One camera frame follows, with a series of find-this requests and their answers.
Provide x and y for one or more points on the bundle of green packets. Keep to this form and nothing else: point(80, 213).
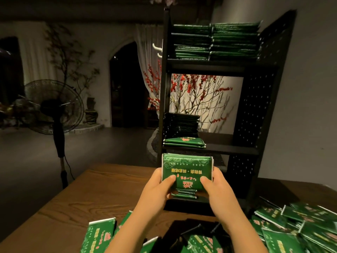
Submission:
point(187, 168)

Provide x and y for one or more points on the black metal shelf rack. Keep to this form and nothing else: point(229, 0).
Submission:
point(263, 102)

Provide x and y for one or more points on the red berry branches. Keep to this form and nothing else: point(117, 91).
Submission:
point(203, 92)

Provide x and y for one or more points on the black standing fan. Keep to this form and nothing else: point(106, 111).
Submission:
point(52, 105)

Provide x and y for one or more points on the dark vase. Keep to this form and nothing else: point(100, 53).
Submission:
point(91, 113)

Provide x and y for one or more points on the person's left hand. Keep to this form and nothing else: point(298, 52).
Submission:
point(157, 195)

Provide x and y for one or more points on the white hook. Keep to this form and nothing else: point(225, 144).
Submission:
point(159, 55)
point(157, 47)

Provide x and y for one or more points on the pink hanging flower decoration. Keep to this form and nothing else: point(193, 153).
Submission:
point(163, 0)

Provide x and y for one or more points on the person's left forearm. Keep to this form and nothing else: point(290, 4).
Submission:
point(134, 234)

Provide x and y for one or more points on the pile of green packets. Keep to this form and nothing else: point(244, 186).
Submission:
point(295, 229)

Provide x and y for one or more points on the white curtain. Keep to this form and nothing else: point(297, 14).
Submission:
point(147, 50)
point(37, 50)

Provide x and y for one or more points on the person's right hand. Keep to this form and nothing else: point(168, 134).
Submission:
point(222, 197)

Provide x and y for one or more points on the bare branched tree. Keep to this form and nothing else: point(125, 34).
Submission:
point(71, 55)

